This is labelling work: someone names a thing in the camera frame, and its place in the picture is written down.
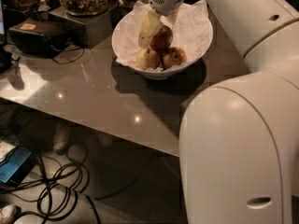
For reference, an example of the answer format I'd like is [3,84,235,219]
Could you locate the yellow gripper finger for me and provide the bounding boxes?
[138,10,163,48]
[166,11,178,26]

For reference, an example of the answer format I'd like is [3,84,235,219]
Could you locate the red apple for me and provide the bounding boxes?
[149,25,173,51]

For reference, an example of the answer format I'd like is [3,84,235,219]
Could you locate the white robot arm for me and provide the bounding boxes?
[179,0,299,224]

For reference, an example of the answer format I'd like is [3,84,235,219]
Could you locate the white bowl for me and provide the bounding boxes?
[111,1,214,81]

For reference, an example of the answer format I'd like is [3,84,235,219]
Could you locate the yellow apple left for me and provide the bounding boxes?
[136,48,160,70]

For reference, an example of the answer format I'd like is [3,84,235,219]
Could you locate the yellow-red apple right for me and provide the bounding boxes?
[162,47,187,70]

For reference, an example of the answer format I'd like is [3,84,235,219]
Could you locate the white paper liner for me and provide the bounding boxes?
[115,0,210,73]

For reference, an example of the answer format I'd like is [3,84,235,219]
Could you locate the metal scoop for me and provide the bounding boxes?
[37,0,50,12]

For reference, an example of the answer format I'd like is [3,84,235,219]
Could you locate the black device with label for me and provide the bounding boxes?
[7,18,69,59]

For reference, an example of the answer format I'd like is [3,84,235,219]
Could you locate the blue box on floor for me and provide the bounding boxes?
[0,147,35,187]

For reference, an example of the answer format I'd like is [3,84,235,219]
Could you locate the white shoe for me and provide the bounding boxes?
[0,204,17,224]

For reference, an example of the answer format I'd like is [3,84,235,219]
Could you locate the black floor cables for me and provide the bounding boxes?
[0,151,102,224]

